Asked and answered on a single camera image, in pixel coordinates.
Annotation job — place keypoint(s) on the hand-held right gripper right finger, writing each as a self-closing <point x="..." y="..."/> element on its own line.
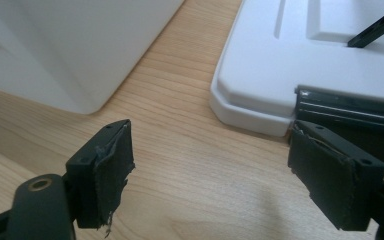
<point x="326" y="180"/>

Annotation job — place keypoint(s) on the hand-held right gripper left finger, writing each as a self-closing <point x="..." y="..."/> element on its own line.
<point x="108" y="173"/>

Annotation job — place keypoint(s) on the white plastic tray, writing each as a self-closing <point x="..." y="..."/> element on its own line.
<point x="280" y="66"/>

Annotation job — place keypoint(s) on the black appliance tray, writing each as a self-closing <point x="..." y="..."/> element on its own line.
<point x="353" y="113"/>

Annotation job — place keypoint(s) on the white plastic box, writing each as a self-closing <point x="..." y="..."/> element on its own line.
<point x="63" y="50"/>

